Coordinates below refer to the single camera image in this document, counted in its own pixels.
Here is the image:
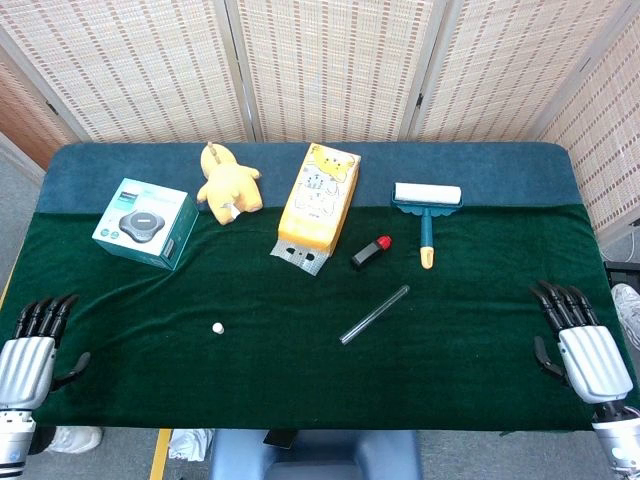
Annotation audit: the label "green velvet cloth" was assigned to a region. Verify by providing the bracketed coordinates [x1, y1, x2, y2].
[0, 203, 631, 431]

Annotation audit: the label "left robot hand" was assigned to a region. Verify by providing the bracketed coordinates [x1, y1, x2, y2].
[0, 293, 92, 409]

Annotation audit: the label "teal speaker product box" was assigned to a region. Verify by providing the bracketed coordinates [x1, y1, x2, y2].
[91, 177, 200, 272]

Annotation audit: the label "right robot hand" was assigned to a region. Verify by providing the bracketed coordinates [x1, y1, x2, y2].
[529, 279, 634, 405]

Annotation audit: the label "yellow cat tissue pack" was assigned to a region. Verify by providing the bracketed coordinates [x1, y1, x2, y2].
[269, 142, 362, 276]

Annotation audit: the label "black item with red cap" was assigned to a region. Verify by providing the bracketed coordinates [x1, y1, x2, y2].
[350, 234, 394, 272]

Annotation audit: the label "woven folding screen panel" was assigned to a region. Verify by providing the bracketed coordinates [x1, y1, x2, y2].
[407, 0, 640, 145]
[0, 0, 261, 145]
[223, 0, 449, 145]
[0, 24, 94, 171]
[532, 9, 640, 236]

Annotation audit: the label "yellow plush toy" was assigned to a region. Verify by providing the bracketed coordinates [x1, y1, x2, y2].
[195, 141, 264, 226]

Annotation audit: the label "blue table cover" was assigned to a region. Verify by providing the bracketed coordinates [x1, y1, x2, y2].
[35, 141, 587, 215]

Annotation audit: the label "white crumpled cloth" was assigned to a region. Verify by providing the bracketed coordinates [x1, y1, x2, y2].
[168, 428, 215, 462]

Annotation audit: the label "clear glass tube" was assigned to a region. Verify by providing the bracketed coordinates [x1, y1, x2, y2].
[339, 284, 411, 346]

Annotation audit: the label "white sneaker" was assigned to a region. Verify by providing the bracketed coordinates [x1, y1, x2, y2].
[47, 425, 104, 455]
[611, 282, 640, 346]

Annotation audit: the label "teal lint roller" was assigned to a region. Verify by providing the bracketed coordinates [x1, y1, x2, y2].
[390, 181, 464, 270]

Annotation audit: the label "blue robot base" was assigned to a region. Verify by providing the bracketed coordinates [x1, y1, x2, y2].
[208, 428, 424, 480]

